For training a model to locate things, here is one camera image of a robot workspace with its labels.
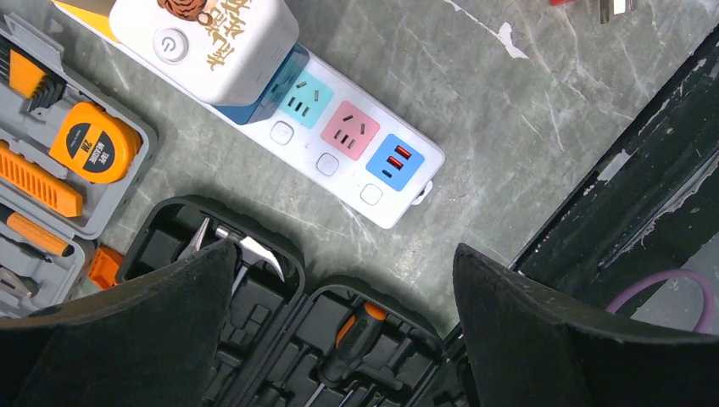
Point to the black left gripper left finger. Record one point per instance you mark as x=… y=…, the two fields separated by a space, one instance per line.
x=150 y=341

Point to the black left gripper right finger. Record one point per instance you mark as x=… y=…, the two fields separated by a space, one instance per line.
x=530 y=345

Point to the red cube socket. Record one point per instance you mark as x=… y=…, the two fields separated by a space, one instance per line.
x=608 y=9

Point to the silver claw hammer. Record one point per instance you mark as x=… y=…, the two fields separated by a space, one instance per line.
x=252 y=253

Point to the black orange screwdriver in case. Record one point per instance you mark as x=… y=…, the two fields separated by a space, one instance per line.
x=353 y=341

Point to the black open tool case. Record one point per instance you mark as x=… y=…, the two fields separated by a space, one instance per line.
x=279 y=328

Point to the orange utility knife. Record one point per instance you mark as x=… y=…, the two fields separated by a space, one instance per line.
x=33 y=180

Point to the orange tape measure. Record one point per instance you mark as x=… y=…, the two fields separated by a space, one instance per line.
x=94 y=144

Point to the grey tool tray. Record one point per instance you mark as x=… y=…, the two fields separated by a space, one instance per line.
x=44 y=254

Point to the white long power strip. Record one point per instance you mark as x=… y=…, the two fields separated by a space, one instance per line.
x=323 y=125

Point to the white cube adapter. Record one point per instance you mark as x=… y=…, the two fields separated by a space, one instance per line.
x=222 y=52

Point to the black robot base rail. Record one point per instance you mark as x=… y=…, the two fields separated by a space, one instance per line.
x=649 y=204

